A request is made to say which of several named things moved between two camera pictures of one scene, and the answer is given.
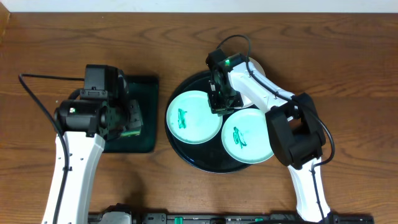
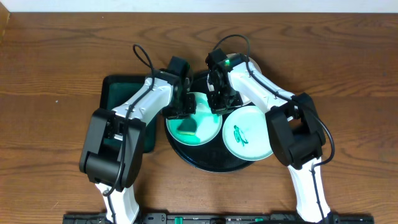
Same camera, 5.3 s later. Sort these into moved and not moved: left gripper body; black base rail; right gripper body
Moved: left gripper body
Not moved: black base rail; right gripper body
